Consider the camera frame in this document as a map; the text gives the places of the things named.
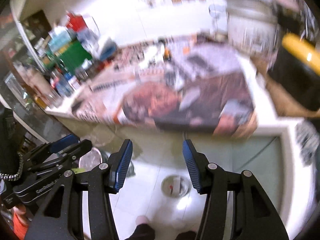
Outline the pink trash bin with bag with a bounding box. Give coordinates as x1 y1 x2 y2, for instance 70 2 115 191
79 147 103 171

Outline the person's left hand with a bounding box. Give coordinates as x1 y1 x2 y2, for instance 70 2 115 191
13 204 34 218

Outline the person's pink slipper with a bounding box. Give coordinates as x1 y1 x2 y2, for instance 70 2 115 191
136 216 150 228

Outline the green box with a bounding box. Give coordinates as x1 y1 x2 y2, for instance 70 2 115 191
46 41 93 75

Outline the grey dish cloth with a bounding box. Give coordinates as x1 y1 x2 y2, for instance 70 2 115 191
295 120 319 166

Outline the teal tissue pack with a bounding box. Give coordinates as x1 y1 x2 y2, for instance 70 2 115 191
48 27 72 53

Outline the red kettle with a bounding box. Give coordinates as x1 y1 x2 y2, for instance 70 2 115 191
66 12 87 33

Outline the wooden cutting board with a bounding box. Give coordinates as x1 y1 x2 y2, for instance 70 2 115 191
250 56 319 119

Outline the printed newspaper table cloth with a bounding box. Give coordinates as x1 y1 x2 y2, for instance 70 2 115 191
71 39 258 137

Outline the black pot yellow lid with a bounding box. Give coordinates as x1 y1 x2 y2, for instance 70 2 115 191
267 33 319 112

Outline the white rice cooker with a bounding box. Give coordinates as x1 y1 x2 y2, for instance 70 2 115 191
226 0 279 55

